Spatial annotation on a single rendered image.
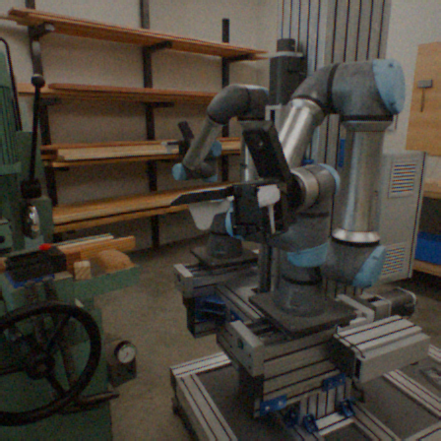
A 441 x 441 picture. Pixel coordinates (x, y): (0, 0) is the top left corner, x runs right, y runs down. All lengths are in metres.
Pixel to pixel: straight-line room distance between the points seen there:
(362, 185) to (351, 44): 0.50
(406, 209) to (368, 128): 0.60
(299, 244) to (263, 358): 0.42
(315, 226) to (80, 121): 3.12
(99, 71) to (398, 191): 2.94
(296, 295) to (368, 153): 0.42
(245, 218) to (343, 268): 0.46
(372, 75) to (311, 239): 0.39
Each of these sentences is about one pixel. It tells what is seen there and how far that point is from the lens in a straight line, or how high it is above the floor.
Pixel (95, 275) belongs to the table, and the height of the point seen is 0.90.
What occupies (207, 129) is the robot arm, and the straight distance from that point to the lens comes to 1.48.
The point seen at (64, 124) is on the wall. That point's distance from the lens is 3.61.
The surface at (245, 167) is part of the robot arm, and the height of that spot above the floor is 1.15.
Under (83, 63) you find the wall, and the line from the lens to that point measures 3.71.
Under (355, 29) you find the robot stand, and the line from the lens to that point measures 1.30.
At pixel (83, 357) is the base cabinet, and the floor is 0.66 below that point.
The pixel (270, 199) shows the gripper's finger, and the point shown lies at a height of 1.24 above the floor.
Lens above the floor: 1.33
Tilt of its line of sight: 15 degrees down
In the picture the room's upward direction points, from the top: straight up
